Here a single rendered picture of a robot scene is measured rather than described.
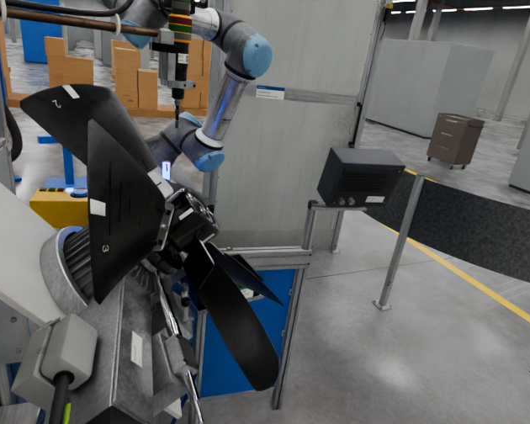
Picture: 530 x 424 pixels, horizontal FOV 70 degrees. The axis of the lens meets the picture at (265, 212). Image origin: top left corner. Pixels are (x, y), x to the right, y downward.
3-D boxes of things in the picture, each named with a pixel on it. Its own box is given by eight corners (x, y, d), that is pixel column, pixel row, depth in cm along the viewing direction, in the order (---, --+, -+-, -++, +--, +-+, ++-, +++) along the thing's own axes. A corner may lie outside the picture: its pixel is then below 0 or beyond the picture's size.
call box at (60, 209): (33, 233, 110) (28, 199, 106) (40, 219, 119) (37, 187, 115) (92, 232, 115) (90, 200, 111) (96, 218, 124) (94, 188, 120)
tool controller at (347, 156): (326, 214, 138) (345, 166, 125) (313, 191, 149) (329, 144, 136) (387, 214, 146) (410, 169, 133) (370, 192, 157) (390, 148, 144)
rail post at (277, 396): (272, 410, 178) (299, 268, 147) (270, 403, 181) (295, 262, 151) (280, 409, 179) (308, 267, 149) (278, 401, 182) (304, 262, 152)
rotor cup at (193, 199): (178, 286, 76) (230, 248, 76) (128, 238, 69) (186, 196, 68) (173, 251, 88) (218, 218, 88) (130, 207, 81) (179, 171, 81)
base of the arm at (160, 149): (139, 140, 155) (157, 125, 155) (165, 168, 161) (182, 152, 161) (140, 146, 141) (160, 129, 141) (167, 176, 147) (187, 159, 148)
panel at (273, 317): (79, 419, 149) (65, 278, 123) (79, 416, 150) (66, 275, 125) (275, 389, 174) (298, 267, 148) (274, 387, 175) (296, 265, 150)
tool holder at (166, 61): (166, 88, 70) (168, 30, 66) (144, 82, 74) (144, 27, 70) (203, 89, 77) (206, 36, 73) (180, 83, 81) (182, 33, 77)
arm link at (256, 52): (198, 151, 157) (254, 23, 127) (219, 175, 152) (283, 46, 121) (175, 154, 148) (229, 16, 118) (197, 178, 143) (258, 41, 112)
